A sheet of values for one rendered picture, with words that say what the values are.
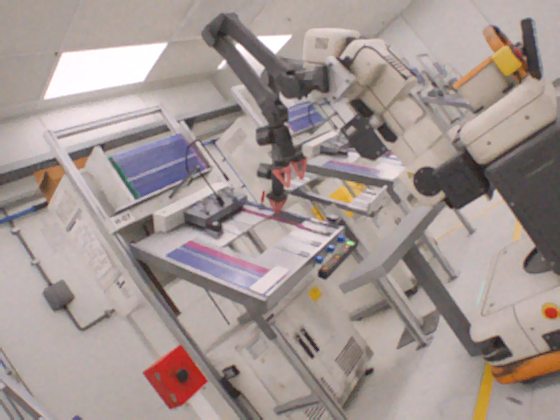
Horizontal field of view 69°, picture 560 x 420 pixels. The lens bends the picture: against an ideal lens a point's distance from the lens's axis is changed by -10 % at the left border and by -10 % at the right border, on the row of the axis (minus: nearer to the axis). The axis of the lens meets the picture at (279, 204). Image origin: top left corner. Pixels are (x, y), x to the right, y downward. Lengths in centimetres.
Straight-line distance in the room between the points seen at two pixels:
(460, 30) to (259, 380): 823
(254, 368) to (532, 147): 132
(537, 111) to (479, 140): 17
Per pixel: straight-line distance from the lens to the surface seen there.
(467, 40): 927
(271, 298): 163
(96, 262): 230
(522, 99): 124
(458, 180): 138
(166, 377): 146
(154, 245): 200
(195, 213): 212
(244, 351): 188
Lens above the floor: 88
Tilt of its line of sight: 3 degrees up
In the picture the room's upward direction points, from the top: 36 degrees counter-clockwise
